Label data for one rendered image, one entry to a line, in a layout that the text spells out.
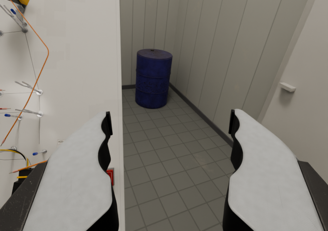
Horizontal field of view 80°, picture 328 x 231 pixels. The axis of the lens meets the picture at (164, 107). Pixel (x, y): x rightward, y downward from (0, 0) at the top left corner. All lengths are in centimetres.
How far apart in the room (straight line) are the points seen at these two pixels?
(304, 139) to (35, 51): 197
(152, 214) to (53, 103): 141
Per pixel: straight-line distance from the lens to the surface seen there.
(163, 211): 194
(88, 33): 80
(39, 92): 75
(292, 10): 217
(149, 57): 285
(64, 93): 74
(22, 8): 87
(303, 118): 204
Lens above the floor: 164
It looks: 31 degrees down
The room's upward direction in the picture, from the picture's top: 7 degrees clockwise
